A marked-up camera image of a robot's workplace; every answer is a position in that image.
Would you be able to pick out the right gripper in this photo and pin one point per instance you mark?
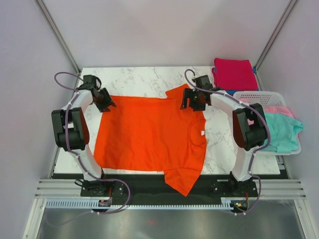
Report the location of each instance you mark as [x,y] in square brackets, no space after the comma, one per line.
[188,93]

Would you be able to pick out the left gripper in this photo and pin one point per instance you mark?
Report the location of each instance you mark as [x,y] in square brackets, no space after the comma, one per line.
[108,101]

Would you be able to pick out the orange t-shirt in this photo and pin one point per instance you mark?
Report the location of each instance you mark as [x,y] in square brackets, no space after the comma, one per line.
[153,134]

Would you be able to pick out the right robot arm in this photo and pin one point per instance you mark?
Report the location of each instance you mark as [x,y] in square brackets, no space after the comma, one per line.
[249,127]

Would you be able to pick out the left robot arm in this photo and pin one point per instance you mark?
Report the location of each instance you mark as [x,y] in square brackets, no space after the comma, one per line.
[71,132]

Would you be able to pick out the folded magenta t-shirt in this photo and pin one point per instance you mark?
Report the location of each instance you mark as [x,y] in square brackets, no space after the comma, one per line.
[234,75]

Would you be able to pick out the white laundry basket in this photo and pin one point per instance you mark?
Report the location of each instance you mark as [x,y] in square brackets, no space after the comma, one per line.
[266,99]

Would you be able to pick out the pink t-shirt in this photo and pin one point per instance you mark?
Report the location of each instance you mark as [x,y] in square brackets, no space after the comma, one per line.
[272,109]

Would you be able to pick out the teal t-shirt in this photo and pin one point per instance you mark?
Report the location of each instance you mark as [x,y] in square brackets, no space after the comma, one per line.
[283,130]

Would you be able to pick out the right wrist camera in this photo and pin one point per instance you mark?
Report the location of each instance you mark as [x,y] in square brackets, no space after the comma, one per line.
[203,82]

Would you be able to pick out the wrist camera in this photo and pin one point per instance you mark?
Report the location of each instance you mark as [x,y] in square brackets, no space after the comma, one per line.
[203,82]
[92,79]

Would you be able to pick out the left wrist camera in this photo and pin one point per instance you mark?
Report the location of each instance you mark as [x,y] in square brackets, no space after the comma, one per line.
[92,79]

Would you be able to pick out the left aluminium frame post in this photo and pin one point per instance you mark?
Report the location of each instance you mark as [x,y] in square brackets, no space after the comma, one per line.
[57,34]

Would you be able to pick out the aluminium frame post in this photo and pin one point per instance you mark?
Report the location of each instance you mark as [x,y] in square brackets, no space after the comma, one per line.
[57,34]
[276,32]

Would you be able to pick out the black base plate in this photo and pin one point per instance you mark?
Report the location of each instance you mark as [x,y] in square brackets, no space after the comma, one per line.
[139,189]

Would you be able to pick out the white cable duct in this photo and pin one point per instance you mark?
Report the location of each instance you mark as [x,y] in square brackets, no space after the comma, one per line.
[96,204]

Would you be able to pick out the right aluminium frame post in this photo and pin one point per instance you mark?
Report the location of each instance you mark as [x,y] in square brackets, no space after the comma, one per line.
[276,32]

